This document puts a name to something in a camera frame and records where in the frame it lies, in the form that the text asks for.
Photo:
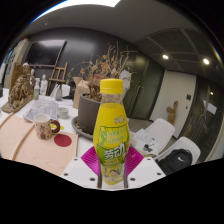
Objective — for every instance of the small white plaster bust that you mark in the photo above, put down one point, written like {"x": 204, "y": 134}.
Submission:
{"x": 43, "y": 86}

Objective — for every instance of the wooden easel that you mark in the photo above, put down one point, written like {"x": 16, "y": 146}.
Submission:
{"x": 58, "y": 78}

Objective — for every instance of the grey glass jug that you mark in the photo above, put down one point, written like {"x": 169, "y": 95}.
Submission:
{"x": 58, "y": 93}

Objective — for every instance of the white cabinet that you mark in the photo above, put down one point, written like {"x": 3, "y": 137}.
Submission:
{"x": 15, "y": 55}

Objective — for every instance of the brown cardboard box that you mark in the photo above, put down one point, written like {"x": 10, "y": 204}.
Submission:
{"x": 80, "y": 90}

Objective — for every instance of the grey plant saucer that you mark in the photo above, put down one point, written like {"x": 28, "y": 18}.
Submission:
{"x": 78, "y": 128}

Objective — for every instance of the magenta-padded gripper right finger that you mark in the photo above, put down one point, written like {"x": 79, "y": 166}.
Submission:
{"x": 145, "y": 168}

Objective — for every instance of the round ceiling spotlight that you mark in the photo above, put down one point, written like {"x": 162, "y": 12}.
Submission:
{"x": 165, "y": 57}
{"x": 206, "y": 61}

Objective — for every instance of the small white bowl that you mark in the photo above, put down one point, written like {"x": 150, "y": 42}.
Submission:
{"x": 63, "y": 112}

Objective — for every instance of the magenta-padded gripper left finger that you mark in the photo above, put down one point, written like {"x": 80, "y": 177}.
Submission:
{"x": 80, "y": 168}

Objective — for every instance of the yellow drink bottle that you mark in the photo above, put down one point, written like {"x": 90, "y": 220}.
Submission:
{"x": 111, "y": 133}

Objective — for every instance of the dried plant in grey pot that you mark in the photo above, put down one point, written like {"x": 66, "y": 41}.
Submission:
{"x": 87, "y": 113}

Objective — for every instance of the brown clay relief sculpture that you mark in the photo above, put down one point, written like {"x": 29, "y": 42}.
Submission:
{"x": 20, "y": 88}

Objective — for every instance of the black wall screen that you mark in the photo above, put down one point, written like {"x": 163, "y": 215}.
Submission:
{"x": 45, "y": 52}

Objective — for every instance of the white spray bottle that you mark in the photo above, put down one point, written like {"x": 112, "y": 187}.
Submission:
{"x": 36, "y": 90}

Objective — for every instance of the flat round red coaster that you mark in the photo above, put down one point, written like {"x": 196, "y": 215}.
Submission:
{"x": 62, "y": 140}

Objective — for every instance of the wooden figure sculpture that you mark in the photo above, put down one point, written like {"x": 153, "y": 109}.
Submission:
{"x": 172, "y": 113}

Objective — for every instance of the white shell chair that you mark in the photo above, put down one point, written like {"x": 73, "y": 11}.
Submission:
{"x": 163, "y": 128}
{"x": 186, "y": 143}

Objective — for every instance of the light wooden board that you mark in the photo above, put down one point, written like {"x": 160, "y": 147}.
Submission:
{"x": 36, "y": 150}

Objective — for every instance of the stack of papers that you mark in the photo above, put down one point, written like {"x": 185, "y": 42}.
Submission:
{"x": 143, "y": 140}

